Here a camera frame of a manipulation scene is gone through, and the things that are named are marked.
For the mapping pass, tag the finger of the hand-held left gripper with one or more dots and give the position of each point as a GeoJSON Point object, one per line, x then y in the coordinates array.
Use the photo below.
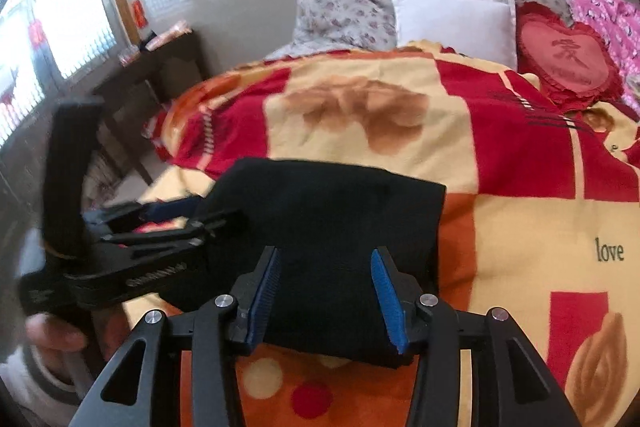
{"type": "Point", "coordinates": [200, 229]}
{"type": "Point", "coordinates": [165, 208]}

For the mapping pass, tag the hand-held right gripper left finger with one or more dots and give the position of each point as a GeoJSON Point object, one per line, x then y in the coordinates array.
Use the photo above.
{"type": "Point", "coordinates": [262, 302]}

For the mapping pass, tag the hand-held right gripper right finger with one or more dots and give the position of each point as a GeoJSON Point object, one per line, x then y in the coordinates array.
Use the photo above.
{"type": "Point", "coordinates": [387, 302]}

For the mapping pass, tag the black pants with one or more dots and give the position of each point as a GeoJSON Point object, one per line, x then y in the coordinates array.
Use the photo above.
{"type": "Point", "coordinates": [325, 217]}

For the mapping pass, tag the person's left forearm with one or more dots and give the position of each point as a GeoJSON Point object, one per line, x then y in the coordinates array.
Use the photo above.
{"type": "Point", "coordinates": [30, 387]}

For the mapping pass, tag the person's left hand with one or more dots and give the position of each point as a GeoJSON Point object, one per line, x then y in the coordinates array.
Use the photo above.
{"type": "Point", "coordinates": [52, 336]}

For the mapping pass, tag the dark wooden desk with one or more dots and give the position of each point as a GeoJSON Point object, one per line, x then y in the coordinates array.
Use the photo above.
{"type": "Point", "coordinates": [165, 72]}

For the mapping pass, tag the bright window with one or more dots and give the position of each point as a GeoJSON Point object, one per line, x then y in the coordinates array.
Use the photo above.
{"type": "Point", "coordinates": [75, 22]}

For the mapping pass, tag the red yellow printed blanket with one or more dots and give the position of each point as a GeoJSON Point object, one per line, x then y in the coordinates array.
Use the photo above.
{"type": "Point", "coordinates": [500, 227]}

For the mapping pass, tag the grey floral quilt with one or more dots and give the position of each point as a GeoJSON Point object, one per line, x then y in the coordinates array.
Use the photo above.
{"type": "Point", "coordinates": [340, 7]}

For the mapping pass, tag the white pillow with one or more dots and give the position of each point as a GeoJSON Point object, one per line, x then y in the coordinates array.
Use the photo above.
{"type": "Point", "coordinates": [450, 22]}

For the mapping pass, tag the red heart pillow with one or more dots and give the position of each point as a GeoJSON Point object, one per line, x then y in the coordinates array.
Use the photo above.
{"type": "Point", "coordinates": [570, 57]}

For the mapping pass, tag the pink printed blanket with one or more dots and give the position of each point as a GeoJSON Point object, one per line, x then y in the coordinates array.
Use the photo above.
{"type": "Point", "coordinates": [610, 12]}

